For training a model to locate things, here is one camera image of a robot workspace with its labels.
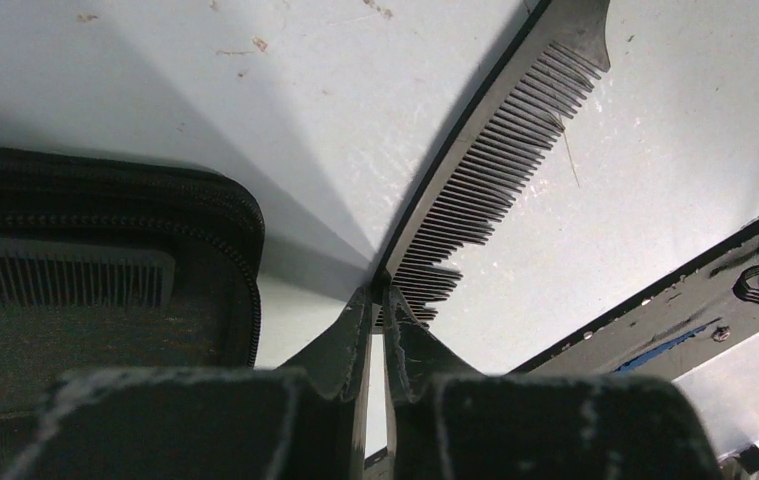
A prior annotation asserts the black handled styling comb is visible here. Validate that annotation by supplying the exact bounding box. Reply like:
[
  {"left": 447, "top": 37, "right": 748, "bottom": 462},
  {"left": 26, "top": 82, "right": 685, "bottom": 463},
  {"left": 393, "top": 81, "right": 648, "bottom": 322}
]
[{"left": 375, "top": 1, "right": 611, "bottom": 322}]

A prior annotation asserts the black zippered tool case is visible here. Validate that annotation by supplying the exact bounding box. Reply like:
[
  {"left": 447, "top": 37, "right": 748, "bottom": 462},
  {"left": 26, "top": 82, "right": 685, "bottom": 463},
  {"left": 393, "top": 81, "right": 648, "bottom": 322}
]
[{"left": 0, "top": 147, "right": 265, "bottom": 469}]

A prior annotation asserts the black straight barber comb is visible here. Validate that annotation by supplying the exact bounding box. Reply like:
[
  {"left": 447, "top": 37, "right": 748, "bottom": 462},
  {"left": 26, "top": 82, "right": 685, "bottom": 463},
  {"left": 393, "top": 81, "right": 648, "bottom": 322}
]
[{"left": 0, "top": 237, "right": 176, "bottom": 309}]

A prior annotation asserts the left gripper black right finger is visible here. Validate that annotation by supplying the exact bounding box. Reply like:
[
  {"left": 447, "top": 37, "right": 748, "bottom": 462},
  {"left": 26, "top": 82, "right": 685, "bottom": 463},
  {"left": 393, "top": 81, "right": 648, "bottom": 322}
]
[{"left": 382, "top": 286, "right": 482, "bottom": 479}]

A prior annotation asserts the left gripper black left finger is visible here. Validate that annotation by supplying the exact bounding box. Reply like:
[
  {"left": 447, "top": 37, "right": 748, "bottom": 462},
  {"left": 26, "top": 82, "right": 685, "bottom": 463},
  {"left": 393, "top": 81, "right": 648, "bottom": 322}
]
[{"left": 282, "top": 287, "right": 373, "bottom": 479}]

